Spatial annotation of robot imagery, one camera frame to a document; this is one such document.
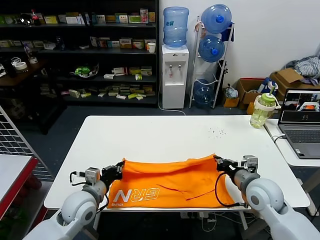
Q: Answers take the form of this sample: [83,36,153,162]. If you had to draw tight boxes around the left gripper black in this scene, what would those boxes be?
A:
[101,161,126,183]

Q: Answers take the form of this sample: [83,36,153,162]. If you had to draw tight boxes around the blue water jug lying sideways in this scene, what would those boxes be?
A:
[193,79,216,109]
[200,3,233,35]
[198,34,225,63]

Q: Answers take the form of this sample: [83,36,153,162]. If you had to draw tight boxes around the upright blue water jug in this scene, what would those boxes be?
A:
[163,6,190,49]

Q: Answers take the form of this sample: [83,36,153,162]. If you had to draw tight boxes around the dark brown wooden table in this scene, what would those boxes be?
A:
[0,59,68,136]

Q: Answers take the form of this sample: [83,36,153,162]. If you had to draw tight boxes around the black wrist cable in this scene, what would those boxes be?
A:
[214,171,248,208]
[69,170,87,187]

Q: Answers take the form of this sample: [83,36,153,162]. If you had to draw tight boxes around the small yellow cardboard box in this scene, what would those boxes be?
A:
[223,97,240,108]

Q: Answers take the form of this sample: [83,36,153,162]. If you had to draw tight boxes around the white dispenser power cable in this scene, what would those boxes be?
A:
[157,79,187,116]

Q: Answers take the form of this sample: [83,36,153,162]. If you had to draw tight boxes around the open cardboard box red rim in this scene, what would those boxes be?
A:
[236,78,266,111]

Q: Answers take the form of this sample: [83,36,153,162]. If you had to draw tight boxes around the white tape roll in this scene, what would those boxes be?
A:
[11,56,28,72]

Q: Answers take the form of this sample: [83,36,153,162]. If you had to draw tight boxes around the white wire grid panel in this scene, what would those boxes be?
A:
[0,104,52,180]

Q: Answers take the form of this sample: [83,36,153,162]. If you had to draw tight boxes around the glass bowl with green contents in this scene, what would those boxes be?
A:
[69,62,100,79]

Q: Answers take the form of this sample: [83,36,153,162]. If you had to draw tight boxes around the black object beside rack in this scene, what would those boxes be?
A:
[219,60,230,88]

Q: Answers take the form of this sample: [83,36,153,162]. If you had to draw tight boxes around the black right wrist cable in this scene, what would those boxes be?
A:
[214,171,248,208]

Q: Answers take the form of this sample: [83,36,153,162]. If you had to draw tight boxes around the wrist camera box silver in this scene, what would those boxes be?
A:
[84,167,102,186]
[241,155,259,173]

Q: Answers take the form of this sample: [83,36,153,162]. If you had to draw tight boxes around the grey open laptop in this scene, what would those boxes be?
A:
[277,88,320,160]

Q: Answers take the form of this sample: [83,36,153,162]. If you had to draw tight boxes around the black shelf unit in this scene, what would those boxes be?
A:
[0,0,160,109]

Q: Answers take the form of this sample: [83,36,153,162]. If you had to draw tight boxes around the box with orange label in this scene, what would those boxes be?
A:
[119,37,133,49]

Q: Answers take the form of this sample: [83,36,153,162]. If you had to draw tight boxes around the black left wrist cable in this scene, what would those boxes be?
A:
[69,170,87,187]

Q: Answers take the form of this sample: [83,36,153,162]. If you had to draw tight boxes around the white side table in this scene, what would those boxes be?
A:
[263,118,320,168]

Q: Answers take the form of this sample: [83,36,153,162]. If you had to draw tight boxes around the grey plastic bag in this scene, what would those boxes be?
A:
[223,83,240,100]

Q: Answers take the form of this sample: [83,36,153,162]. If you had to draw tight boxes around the right wrist camera box silver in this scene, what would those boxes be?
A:
[241,155,259,173]

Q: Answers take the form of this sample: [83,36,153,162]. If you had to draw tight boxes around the small clear plastic bottle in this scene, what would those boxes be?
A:
[23,44,38,65]

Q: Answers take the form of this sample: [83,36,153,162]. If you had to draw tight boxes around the cola bottle red label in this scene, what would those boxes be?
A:
[30,9,41,26]

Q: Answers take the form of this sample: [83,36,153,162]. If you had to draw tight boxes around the clear bottle with green lid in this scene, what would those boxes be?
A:
[250,83,281,130]

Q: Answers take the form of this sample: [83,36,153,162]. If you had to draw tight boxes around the white power strip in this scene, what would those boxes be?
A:
[181,211,217,224]

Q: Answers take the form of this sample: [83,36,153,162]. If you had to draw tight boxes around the white water dispenser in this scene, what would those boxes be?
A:
[161,44,190,110]

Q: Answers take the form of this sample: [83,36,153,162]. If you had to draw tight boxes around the orange t-shirt with white print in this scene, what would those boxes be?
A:
[107,153,236,210]

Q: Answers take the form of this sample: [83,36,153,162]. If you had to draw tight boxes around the large brown cardboard box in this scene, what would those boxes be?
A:
[270,68,320,101]

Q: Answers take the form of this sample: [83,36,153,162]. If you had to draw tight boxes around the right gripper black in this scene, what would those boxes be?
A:
[213,155,241,173]

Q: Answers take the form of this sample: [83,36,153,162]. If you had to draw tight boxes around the white metal jug rack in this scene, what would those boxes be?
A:
[189,16,236,110]

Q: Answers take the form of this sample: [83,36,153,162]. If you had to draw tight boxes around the pile of striped clothes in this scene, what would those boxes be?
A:
[285,56,320,79]

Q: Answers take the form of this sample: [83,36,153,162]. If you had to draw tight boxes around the left wrist camera box silver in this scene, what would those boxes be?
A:
[84,167,102,186]

